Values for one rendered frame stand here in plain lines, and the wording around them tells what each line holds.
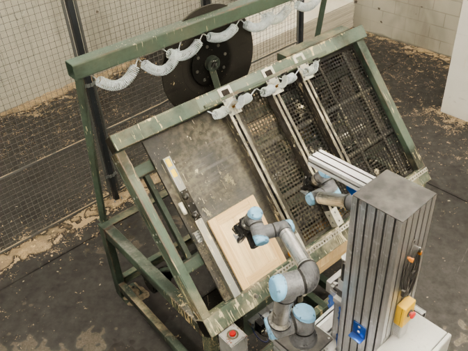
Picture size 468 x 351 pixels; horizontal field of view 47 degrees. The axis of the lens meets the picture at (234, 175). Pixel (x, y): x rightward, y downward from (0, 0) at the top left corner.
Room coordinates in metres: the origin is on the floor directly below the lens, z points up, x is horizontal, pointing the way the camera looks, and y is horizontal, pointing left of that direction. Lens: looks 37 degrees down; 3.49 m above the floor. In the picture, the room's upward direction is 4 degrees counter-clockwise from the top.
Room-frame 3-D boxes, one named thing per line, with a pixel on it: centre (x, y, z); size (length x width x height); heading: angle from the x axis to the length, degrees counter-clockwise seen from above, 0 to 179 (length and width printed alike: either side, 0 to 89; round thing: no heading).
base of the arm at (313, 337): (1.75, -0.31, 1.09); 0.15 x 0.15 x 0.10
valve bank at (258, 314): (2.21, -0.24, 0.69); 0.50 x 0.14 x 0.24; 128
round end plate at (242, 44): (3.47, 0.10, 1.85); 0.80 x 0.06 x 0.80; 128
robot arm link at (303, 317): (1.75, -0.30, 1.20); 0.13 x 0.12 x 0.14; 105
